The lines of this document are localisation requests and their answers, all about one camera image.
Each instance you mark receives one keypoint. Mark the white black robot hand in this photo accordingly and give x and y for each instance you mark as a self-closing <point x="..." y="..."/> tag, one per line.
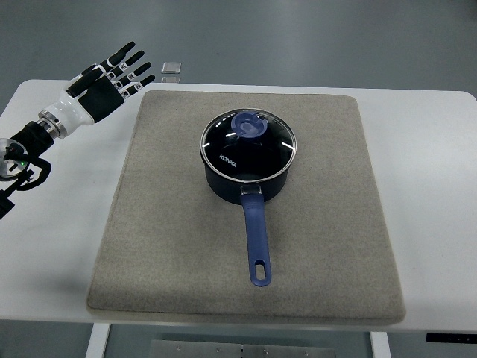
<point x="96" y="92"/>

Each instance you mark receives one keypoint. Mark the glass pot lid blue knob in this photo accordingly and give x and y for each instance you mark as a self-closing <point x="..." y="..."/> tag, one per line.
<point x="248" y="145"/>

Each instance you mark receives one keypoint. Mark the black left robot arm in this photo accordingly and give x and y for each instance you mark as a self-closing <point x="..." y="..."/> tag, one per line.
<point x="21" y="163"/>

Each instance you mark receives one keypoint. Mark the small metal floor plate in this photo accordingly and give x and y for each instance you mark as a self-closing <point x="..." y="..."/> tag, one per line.
<point x="171" y="67"/>

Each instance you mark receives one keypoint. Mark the beige felt mat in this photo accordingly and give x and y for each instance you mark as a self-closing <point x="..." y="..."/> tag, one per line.
<point x="317" y="253"/>

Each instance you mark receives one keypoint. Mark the black table control panel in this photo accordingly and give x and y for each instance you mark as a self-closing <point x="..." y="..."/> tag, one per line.
<point x="452" y="338"/>

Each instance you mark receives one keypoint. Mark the dark blue saucepan blue handle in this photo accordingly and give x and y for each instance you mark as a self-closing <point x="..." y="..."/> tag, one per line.
<point x="250" y="186"/>

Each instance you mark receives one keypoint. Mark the white table leg frame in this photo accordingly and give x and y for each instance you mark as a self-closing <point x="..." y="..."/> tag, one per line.
<point x="100" y="334"/>

